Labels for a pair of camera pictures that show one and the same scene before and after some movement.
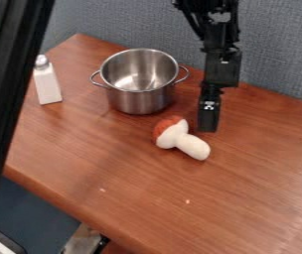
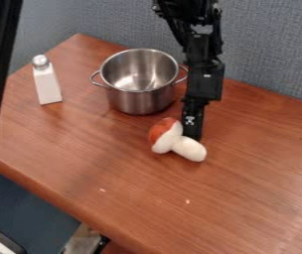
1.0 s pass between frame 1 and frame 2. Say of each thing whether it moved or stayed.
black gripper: moved
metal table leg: stayed
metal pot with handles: stayed
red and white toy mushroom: moved
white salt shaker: stayed
